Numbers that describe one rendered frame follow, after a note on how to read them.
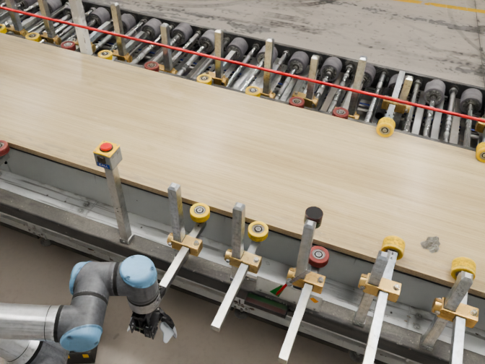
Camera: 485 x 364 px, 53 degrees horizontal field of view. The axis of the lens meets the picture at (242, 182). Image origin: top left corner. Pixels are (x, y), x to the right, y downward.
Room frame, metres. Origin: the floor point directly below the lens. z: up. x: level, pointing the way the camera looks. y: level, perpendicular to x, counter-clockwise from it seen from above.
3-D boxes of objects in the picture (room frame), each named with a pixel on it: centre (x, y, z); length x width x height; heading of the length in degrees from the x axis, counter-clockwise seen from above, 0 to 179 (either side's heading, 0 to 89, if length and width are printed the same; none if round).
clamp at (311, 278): (1.03, -0.25, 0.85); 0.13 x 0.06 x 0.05; 70
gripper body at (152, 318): (0.73, 0.27, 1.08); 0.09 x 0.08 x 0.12; 165
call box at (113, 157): (1.30, 0.49, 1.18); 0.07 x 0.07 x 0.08; 70
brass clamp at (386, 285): (0.95, -0.48, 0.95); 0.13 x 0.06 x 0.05; 70
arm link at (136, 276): (0.74, 0.27, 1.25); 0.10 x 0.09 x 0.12; 92
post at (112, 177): (1.30, 0.49, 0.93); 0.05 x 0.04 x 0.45; 70
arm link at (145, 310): (0.74, 0.26, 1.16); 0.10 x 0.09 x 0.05; 75
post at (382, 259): (0.95, -0.46, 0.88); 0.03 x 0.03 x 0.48; 70
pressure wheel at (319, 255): (1.10, -0.29, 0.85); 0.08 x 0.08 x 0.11
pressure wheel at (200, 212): (1.30, 0.17, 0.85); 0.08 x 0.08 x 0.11
